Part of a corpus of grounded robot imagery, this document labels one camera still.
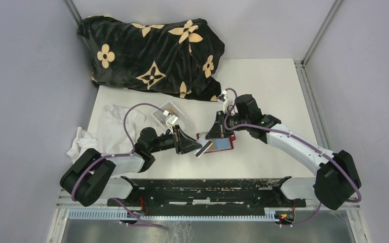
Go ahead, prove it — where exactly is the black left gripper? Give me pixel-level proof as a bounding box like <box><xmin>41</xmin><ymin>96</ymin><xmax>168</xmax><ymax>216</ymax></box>
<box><xmin>149</xmin><ymin>125</ymin><xmax>202</xmax><ymax>154</ymax></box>

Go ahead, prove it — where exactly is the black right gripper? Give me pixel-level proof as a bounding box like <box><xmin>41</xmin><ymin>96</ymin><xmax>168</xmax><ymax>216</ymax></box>
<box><xmin>206</xmin><ymin>110</ymin><xmax>250</xmax><ymax>139</ymax></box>

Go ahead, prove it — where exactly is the red leather card holder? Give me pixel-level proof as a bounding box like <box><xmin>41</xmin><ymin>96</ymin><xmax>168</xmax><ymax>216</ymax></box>
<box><xmin>197</xmin><ymin>132</ymin><xmax>236</xmax><ymax>153</ymax></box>

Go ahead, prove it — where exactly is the white striped credit card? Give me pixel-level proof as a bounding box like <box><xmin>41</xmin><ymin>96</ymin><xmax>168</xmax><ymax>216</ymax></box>
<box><xmin>195</xmin><ymin>140</ymin><xmax>213</xmax><ymax>158</ymax></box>

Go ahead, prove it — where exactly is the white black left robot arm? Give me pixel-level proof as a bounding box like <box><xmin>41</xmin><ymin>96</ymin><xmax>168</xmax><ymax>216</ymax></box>
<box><xmin>59</xmin><ymin>125</ymin><xmax>203</xmax><ymax>207</ymax></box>

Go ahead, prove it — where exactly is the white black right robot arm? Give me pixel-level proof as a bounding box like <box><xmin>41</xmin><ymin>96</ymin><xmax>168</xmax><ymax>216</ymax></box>
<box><xmin>205</xmin><ymin>89</ymin><xmax>362</xmax><ymax>210</ymax></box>

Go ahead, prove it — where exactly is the stack of cards in box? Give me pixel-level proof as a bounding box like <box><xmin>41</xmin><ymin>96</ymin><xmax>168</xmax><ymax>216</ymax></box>
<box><xmin>162</xmin><ymin>106</ymin><xmax>178</xmax><ymax>117</ymax></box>

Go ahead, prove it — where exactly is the white plastic card box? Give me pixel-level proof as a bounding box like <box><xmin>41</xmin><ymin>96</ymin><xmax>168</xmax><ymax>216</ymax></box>
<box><xmin>150</xmin><ymin>101</ymin><xmax>189</xmax><ymax>131</ymax></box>

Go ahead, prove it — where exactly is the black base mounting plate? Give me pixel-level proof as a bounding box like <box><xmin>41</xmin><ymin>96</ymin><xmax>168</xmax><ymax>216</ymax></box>
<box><xmin>121</xmin><ymin>178</ymin><xmax>306</xmax><ymax>216</ymax></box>

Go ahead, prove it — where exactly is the white crumpled cloth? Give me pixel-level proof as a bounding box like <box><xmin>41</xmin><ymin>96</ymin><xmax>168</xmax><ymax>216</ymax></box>
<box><xmin>66</xmin><ymin>104</ymin><xmax>146</xmax><ymax>164</ymax></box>

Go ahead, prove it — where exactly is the black floral blanket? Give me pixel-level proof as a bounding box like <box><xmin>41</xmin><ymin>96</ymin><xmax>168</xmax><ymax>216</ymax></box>
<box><xmin>77</xmin><ymin>16</ymin><xmax>225</xmax><ymax>101</ymax></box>

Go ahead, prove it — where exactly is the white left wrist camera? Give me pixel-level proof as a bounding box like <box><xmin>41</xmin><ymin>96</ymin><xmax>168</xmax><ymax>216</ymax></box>
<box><xmin>165</xmin><ymin>116</ymin><xmax>179</xmax><ymax>131</ymax></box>

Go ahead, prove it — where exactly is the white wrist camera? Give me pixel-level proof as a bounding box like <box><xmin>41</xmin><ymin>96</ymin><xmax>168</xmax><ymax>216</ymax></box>
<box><xmin>217</xmin><ymin>90</ymin><xmax>230</xmax><ymax>113</ymax></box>
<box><xmin>165</xmin><ymin>116</ymin><xmax>179</xmax><ymax>131</ymax></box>

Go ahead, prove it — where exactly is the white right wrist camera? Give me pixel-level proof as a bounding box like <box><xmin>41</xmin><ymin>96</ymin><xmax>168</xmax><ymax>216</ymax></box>
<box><xmin>217</xmin><ymin>90</ymin><xmax>230</xmax><ymax>113</ymax></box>

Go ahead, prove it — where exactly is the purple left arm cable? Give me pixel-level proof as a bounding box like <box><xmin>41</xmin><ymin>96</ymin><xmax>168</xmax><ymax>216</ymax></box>
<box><xmin>71</xmin><ymin>103</ymin><xmax>168</xmax><ymax>229</ymax></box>

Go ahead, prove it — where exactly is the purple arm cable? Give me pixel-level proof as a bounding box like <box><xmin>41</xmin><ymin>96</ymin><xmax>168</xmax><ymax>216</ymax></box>
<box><xmin>71</xmin><ymin>103</ymin><xmax>168</xmax><ymax>229</ymax></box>
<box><xmin>223</xmin><ymin>88</ymin><xmax>363</xmax><ymax>229</ymax></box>

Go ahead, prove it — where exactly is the aluminium frame rail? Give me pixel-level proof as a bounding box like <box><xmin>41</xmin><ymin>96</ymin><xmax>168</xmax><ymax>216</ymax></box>
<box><xmin>293</xmin><ymin>0</ymin><xmax>361</xmax><ymax>210</ymax></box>

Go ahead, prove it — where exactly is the white slotted cable duct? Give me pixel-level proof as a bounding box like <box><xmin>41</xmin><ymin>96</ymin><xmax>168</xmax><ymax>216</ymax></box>
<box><xmin>67</xmin><ymin>208</ymin><xmax>278</xmax><ymax>222</ymax></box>

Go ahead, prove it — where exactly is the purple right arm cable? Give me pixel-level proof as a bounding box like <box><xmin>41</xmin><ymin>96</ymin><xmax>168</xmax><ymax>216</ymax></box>
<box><xmin>223</xmin><ymin>88</ymin><xmax>363</xmax><ymax>229</ymax></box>

